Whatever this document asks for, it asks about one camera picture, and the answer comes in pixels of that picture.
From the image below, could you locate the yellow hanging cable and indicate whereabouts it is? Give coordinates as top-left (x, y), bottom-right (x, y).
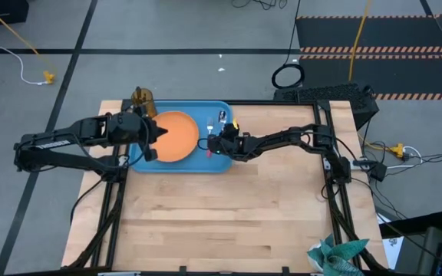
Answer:
top-left (348, 0), bottom-right (373, 84)

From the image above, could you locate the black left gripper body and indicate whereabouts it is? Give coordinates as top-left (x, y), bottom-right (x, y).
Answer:
top-left (107, 110), bottom-right (157, 155)

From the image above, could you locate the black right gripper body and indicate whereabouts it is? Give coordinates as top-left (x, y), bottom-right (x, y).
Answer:
top-left (206, 131), bottom-right (247, 162)

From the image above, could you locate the black mat with orange stripes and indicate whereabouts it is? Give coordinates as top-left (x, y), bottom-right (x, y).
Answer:
top-left (296, 14), bottom-right (442, 53)
top-left (299, 54), bottom-right (442, 102)

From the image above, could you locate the white plug cable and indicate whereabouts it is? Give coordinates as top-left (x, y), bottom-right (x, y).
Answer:
top-left (387, 145), bottom-right (424, 170)

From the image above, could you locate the spoon with yellow handle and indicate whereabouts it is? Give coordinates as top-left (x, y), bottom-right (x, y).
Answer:
top-left (218, 109), bottom-right (242, 130)

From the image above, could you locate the orange plate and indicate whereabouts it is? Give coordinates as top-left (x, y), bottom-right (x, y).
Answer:
top-left (149, 110), bottom-right (200, 164)

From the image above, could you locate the blue plastic tray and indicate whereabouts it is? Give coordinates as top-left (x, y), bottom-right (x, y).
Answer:
top-left (128, 100), bottom-right (235, 175)

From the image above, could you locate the black perforated case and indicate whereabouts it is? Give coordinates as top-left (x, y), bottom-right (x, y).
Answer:
top-left (273, 82), bottom-right (381, 131)

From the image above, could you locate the white paper sheet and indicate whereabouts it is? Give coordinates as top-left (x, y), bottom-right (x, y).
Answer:
top-left (375, 212), bottom-right (399, 270)

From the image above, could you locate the black aluminium table frame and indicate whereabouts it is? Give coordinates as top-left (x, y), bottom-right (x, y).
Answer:
top-left (66, 98), bottom-right (389, 276)

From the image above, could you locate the black box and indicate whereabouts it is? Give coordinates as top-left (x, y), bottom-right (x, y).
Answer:
top-left (0, 0), bottom-right (31, 29)

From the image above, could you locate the black coiled cable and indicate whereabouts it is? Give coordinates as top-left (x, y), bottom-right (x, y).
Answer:
top-left (270, 0), bottom-right (306, 90)

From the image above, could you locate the teal artificial plant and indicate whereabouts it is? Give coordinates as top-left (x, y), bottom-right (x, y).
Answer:
top-left (306, 233), bottom-right (372, 276)

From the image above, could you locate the black power adapter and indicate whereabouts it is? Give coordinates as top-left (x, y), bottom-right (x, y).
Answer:
top-left (370, 162), bottom-right (388, 182)

